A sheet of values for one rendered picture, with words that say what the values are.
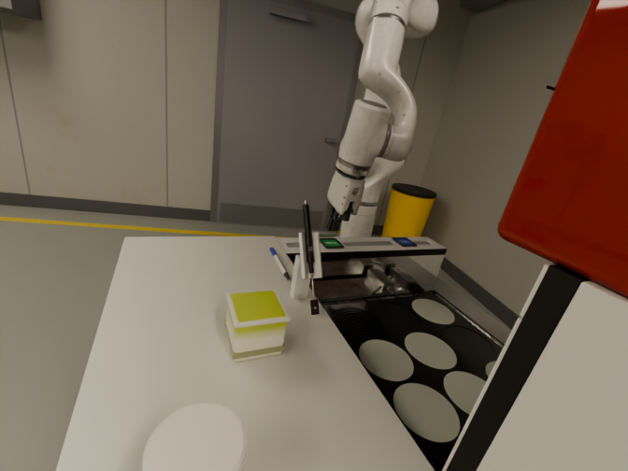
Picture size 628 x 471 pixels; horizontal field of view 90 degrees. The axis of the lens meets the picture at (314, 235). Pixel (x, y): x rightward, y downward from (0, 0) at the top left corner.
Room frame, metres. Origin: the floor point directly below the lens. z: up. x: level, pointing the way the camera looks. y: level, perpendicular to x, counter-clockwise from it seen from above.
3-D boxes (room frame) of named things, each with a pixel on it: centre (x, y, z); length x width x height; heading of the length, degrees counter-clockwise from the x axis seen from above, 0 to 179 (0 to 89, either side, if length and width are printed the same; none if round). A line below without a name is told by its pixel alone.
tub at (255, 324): (0.37, 0.06, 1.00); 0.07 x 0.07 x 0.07; 27
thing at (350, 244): (0.86, -0.16, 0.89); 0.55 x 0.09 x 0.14; 117
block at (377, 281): (0.77, -0.20, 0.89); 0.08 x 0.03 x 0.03; 27
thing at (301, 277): (0.49, 0.00, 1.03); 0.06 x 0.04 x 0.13; 27
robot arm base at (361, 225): (1.13, -0.15, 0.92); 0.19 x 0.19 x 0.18
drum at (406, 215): (3.18, -0.92, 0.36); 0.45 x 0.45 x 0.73
